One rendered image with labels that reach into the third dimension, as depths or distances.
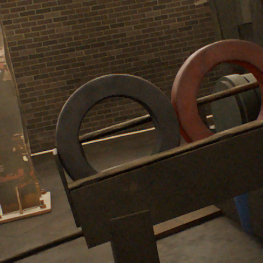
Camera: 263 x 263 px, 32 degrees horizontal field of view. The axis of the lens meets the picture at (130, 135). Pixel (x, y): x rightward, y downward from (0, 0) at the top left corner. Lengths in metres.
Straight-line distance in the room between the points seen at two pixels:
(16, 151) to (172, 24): 4.39
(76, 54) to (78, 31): 0.34
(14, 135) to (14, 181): 0.31
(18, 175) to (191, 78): 2.60
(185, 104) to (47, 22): 6.18
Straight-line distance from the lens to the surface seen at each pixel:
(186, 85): 0.68
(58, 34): 6.79
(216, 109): 2.22
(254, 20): 1.57
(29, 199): 3.24
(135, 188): 0.64
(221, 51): 0.71
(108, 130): 0.72
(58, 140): 0.65
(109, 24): 6.88
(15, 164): 3.20
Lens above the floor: 0.73
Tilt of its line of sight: 6 degrees down
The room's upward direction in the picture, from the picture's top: 11 degrees counter-clockwise
